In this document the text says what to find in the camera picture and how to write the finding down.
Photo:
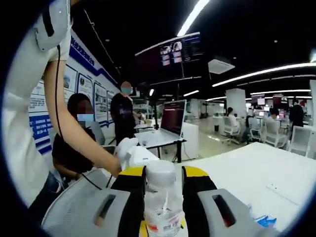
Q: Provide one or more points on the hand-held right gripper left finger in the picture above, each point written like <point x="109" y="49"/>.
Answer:
<point x="130" y="209"/>

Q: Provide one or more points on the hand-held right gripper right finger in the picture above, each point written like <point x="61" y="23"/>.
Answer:
<point x="197" y="209"/>

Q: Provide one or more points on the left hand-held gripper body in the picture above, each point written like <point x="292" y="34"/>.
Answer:
<point x="138" y="154"/>

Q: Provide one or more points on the clear plastic water bottle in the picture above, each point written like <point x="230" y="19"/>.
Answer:
<point x="160" y="172"/>

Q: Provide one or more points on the blue pad packet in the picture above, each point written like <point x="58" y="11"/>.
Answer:
<point x="265" y="219"/>

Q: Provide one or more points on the black-legged side desk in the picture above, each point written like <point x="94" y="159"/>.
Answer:
<point x="179" y="153"/>

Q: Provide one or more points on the silver laptop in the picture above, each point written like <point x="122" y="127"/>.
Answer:
<point x="172" y="118"/>

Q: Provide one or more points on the white table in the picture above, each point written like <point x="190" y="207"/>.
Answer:
<point x="234" y="168"/>

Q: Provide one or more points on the grey mesh office chair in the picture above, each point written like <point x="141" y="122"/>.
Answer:
<point x="74" y="187"/>

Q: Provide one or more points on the person's blue jeans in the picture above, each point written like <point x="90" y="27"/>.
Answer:
<point x="47" y="192"/>

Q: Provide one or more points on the white office chair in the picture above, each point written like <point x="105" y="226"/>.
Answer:
<point x="275" y="134"/>
<point x="230" y="130"/>
<point x="300" y="140"/>

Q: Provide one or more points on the hanging black monitor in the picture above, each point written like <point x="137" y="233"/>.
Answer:
<point x="172" y="66"/>

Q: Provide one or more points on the operator in white shirt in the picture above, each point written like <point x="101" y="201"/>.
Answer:
<point x="22" y="123"/>

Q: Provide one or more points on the ceiling air vent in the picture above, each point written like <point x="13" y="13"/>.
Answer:
<point x="221" y="66"/>

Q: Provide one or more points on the white ceiling light strip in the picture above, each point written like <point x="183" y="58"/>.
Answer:
<point x="259" y="72"/>
<point x="192" y="17"/>

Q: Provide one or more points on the white worn device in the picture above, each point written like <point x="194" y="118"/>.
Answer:
<point x="60" y="22"/>

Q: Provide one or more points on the blue white wall poster board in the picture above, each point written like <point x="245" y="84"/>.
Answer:
<point x="100" y="103"/>

